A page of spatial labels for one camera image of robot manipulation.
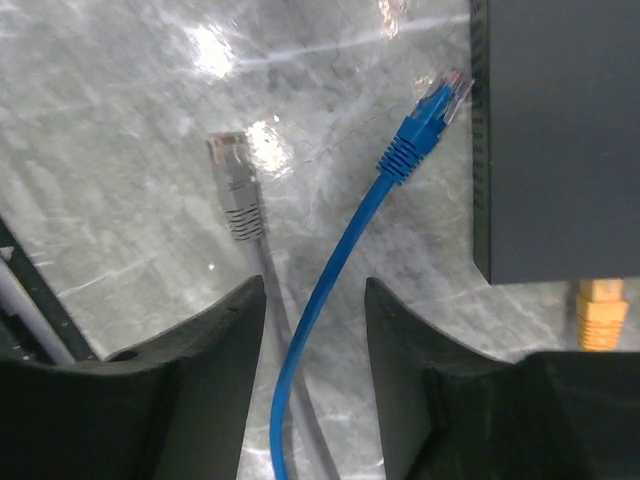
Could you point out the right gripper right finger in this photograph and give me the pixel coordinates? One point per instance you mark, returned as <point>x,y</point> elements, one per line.
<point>446,411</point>

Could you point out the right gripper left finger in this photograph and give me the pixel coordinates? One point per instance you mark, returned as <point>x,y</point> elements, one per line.
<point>172,407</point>

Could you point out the black network switch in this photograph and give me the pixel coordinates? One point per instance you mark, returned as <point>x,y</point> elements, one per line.
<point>555,139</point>

